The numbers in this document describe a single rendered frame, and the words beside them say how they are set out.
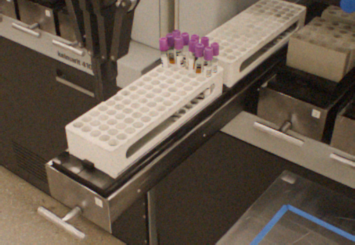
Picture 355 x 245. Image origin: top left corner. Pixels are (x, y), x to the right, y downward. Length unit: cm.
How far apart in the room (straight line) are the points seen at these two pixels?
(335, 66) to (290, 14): 20
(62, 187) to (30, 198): 115
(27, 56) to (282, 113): 77
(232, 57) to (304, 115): 17
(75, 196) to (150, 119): 17
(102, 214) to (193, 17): 53
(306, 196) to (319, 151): 26
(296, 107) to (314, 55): 10
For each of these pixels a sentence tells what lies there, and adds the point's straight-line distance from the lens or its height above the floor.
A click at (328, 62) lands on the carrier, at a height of 85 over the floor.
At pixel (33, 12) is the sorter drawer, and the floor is 78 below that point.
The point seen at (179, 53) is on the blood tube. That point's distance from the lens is 96.
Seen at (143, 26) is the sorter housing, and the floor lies 79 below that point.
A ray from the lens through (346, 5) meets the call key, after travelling 96.
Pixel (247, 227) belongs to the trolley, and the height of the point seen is 82.
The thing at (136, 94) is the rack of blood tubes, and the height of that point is 86.
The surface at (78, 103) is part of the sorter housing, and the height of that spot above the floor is 56.
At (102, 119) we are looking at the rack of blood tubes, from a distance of 86.
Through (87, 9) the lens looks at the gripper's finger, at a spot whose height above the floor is 106.
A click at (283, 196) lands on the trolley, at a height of 82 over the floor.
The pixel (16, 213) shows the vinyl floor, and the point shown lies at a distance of 197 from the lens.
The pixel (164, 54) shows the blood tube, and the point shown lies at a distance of 96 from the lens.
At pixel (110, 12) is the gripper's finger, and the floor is 105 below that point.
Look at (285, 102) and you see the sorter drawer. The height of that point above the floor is 79.
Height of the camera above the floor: 135
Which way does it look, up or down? 39 degrees down
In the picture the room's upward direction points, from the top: 2 degrees counter-clockwise
